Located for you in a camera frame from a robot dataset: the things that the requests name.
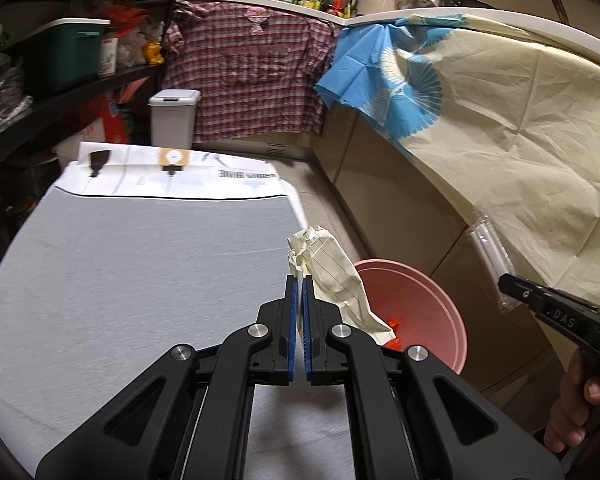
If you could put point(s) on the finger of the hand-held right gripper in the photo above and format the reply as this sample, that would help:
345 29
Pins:
525 295

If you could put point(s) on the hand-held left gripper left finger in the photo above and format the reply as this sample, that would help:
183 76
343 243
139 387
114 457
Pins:
292 340

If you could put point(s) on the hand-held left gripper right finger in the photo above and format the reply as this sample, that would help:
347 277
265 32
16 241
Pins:
307 345

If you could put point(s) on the clear plastic wrapper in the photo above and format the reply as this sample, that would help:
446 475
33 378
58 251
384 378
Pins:
490 255

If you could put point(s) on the pink plastic bucket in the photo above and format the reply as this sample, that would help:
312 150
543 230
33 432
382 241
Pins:
420 305

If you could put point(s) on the person's right hand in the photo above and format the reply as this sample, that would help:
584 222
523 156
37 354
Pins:
570 410

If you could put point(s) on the grey table mat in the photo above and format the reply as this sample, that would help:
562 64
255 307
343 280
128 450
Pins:
130 285

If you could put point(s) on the beige cloth with blue print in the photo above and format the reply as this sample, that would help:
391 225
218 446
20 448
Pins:
505 110

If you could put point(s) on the white printed sheet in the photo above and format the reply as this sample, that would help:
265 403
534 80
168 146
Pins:
140 170

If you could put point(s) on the white lidded bin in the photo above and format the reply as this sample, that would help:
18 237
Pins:
172 120

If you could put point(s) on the red plaid shirt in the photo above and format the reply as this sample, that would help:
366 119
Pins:
250 70

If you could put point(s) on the red printed sack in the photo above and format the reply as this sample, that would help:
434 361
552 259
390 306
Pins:
102 120

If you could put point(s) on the metal strainer bowl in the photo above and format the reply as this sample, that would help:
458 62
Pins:
415 0

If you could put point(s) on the yellow toy figure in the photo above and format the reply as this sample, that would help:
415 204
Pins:
153 54

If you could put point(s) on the clear bag of white items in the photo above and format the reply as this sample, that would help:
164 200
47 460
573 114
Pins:
131 50

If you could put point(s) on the row of condiment bottles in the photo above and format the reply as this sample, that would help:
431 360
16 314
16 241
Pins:
325 2

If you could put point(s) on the jar with white label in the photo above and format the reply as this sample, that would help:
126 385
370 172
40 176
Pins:
108 55

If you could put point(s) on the black shelving rack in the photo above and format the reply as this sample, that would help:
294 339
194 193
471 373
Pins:
5 132

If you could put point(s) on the red bag on shelf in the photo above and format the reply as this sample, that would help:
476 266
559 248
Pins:
122 16

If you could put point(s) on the green storage box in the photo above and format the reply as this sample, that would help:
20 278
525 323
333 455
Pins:
60 55

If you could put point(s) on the green printed plastic bag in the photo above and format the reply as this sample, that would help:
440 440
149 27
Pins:
0 85

